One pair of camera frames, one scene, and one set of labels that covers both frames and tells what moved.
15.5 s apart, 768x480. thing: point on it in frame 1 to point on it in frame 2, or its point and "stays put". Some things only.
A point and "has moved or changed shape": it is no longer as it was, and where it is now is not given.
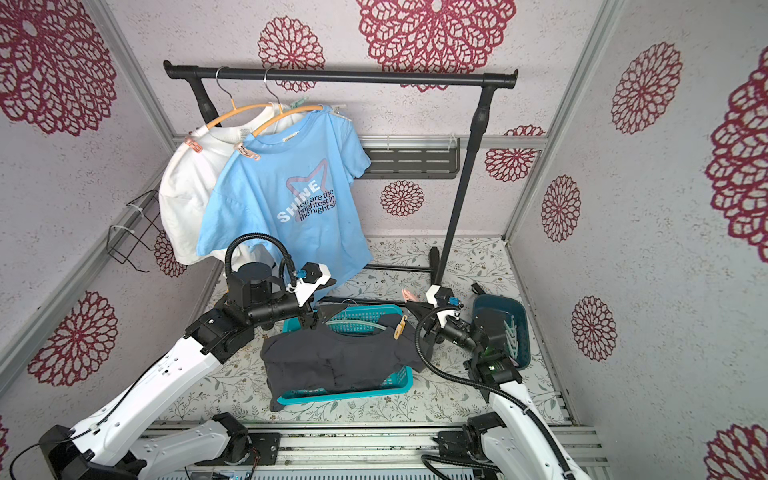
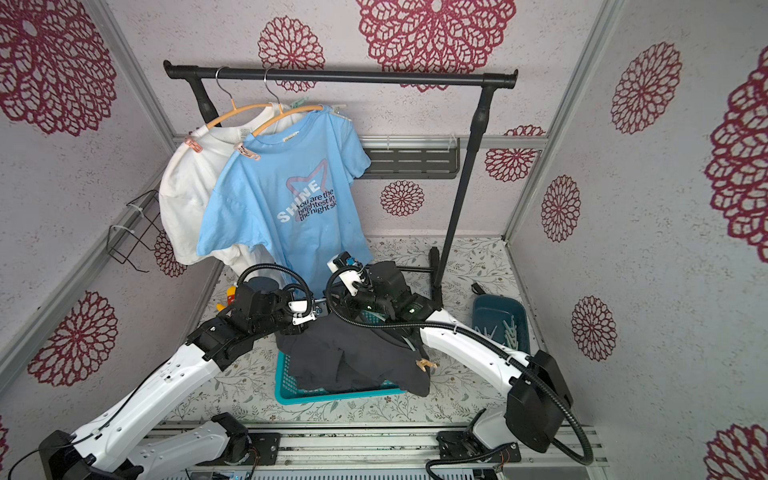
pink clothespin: (197, 147) stays put
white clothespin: (335, 111) stays put
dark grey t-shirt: (319, 358) has moved or changed shape
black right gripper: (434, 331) to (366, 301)
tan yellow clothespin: (400, 328) to (423, 363)
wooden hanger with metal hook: (235, 110) stays put
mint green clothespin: (298, 103) stays put
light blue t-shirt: (296, 179) stays put
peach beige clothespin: (247, 152) stays put
